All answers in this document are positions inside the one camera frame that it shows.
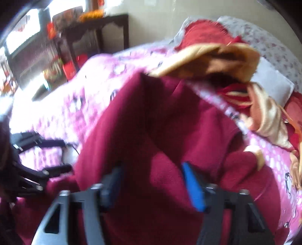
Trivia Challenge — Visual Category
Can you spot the thin black cable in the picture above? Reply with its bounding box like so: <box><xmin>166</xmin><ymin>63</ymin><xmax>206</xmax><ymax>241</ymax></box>
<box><xmin>66</xmin><ymin>141</ymin><xmax>81</xmax><ymax>156</ymax></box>

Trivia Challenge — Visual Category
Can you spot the gold and red satin quilt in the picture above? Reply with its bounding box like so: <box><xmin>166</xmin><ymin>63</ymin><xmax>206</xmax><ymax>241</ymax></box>
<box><xmin>150</xmin><ymin>44</ymin><xmax>302</xmax><ymax>186</ymax></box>

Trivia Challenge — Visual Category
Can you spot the white folded cloth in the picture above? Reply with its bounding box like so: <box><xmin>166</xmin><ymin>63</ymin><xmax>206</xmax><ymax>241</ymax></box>
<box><xmin>250</xmin><ymin>58</ymin><xmax>295</xmax><ymax>106</ymax></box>

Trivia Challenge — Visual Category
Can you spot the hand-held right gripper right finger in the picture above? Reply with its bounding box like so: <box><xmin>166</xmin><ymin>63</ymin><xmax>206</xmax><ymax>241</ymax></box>
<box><xmin>181</xmin><ymin>161</ymin><xmax>275</xmax><ymax>245</ymax></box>

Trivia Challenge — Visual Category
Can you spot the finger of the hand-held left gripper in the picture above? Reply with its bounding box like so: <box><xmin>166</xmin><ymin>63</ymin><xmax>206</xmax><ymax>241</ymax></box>
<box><xmin>11</xmin><ymin>132</ymin><xmax>67</xmax><ymax>152</ymax></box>
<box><xmin>14</xmin><ymin>161</ymin><xmax>73</xmax><ymax>197</ymax></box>

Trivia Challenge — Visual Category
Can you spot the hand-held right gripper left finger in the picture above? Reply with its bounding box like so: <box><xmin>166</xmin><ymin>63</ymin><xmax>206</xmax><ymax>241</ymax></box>
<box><xmin>31</xmin><ymin>165</ymin><xmax>124</xmax><ymax>245</ymax></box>

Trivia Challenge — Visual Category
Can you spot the red fringed pillow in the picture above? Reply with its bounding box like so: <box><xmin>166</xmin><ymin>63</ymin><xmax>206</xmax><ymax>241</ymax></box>
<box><xmin>175</xmin><ymin>19</ymin><xmax>248</xmax><ymax>52</ymax></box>
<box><xmin>283</xmin><ymin>93</ymin><xmax>302</xmax><ymax>125</ymax></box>

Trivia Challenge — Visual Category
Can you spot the maroon fleece garment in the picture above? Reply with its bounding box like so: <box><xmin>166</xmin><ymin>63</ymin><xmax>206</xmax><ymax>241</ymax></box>
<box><xmin>12</xmin><ymin>72</ymin><xmax>281</xmax><ymax>245</ymax></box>

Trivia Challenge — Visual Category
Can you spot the red box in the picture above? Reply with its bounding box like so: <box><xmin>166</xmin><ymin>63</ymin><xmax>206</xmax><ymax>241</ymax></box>
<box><xmin>62</xmin><ymin>61</ymin><xmax>77</xmax><ymax>81</ymax></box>

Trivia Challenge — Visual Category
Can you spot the floral bed sheet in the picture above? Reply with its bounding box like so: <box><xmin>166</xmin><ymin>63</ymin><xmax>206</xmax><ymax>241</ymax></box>
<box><xmin>175</xmin><ymin>15</ymin><xmax>302</xmax><ymax>87</ymax></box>

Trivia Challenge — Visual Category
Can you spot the dark wooden table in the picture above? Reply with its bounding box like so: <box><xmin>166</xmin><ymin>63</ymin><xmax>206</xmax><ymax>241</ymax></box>
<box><xmin>53</xmin><ymin>13</ymin><xmax>130</xmax><ymax>71</ymax></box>

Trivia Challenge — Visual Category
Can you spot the pink penguin print blanket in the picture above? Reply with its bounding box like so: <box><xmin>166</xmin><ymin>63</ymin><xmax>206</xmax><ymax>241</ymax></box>
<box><xmin>9</xmin><ymin>45</ymin><xmax>302</xmax><ymax>243</ymax></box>

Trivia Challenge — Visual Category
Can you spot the orange basket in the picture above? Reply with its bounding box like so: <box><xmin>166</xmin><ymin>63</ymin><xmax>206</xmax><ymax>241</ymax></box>
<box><xmin>79</xmin><ymin>9</ymin><xmax>105</xmax><ymax>22</ymax></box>

